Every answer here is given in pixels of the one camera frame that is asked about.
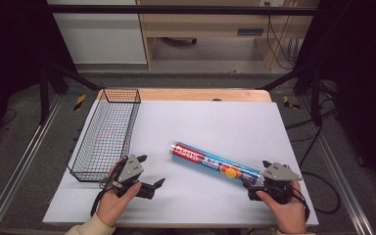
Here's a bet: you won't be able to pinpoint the white table mat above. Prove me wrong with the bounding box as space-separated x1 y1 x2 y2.
41 99 320 228

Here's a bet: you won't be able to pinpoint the person's right hand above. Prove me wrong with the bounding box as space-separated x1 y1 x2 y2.
256 180 308 235

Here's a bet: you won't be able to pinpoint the wooden table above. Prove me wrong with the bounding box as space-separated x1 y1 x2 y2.
95 87 273 103

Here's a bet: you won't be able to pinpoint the black curtain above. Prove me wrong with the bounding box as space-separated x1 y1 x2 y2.
298 0 376 197
0 0 77 156

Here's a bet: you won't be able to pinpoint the blue and red cylindrical tube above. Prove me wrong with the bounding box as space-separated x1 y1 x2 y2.
168 140 264 187

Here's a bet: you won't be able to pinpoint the white cabinet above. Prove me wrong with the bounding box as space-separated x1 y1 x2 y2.
46 0 148 66

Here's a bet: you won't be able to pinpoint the light wooden desk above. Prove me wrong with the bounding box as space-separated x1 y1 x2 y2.
135 0 321 71

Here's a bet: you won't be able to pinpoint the black horizontal frame bar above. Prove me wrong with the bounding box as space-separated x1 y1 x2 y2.
44 4 321 17

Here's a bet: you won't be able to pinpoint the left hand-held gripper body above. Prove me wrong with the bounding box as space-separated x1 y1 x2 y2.
112 154 157 200

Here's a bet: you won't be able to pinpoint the aluminium floor rail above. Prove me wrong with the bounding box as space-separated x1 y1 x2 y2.
0 93 64 235
297 93 376 235

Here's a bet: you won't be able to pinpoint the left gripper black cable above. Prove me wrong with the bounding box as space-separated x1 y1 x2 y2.
90 156 129 217

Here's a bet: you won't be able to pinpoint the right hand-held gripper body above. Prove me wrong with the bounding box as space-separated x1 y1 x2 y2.
248 162 304 206

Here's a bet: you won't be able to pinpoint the hanging black cables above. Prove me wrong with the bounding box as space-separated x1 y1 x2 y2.
264 1 304 71

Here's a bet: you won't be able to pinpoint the thin black floor cable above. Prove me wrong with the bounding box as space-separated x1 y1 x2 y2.
0 107 18 127

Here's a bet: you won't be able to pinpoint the black metal stand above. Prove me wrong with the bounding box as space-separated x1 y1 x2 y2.
38 57 103 125
259 60 325 127

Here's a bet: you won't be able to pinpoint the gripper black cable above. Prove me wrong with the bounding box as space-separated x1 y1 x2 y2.
292 186 311 225
90 156 129 217

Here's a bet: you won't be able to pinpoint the black wire basket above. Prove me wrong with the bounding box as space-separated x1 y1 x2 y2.
66 87 142 183

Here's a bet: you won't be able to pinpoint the yellow and black tape strip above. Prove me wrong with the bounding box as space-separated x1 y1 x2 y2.
72 93 88 113
282 95 303 112

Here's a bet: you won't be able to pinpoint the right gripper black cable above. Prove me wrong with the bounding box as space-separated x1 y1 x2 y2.
292 186 311 225

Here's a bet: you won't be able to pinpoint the person's left hand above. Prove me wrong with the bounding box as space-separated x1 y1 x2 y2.
96 160 143 228

